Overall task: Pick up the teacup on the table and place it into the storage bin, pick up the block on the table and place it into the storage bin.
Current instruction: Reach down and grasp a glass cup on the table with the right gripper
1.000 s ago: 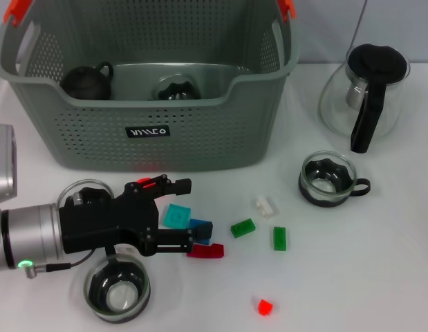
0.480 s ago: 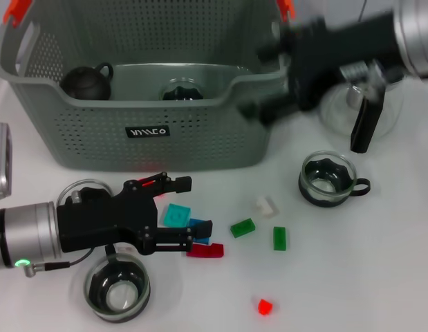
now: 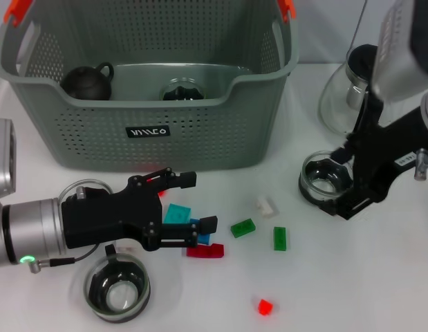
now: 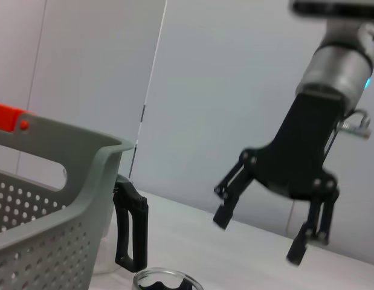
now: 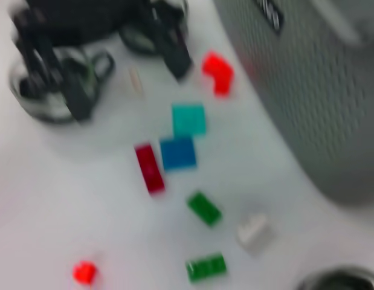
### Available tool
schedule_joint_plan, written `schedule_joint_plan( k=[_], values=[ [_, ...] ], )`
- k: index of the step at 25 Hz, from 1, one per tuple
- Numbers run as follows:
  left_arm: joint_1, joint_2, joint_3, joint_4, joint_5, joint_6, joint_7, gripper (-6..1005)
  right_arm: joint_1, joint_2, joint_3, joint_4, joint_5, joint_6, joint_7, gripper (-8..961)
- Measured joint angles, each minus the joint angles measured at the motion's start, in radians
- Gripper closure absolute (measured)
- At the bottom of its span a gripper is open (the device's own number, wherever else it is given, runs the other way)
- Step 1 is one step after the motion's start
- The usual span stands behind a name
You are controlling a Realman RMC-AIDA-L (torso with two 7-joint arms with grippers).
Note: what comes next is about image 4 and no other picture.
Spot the glass teacup with black sleeve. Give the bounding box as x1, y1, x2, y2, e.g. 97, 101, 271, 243
132, 267, 205, 290

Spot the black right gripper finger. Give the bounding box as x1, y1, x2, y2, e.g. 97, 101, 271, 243
213, 156, 260, 231
285, 193, 340, 266

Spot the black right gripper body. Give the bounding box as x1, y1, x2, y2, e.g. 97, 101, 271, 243
242, 90, 344, 199

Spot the right arm connector cable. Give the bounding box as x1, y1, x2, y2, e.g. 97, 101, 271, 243
324, 109, 372, 161

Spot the grey-green perforated plastic storage bin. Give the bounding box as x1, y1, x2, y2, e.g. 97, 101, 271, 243
0, 102, 135, 290

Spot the glass teapot with black handle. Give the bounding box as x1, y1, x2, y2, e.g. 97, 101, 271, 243
92, 173, 150, 274

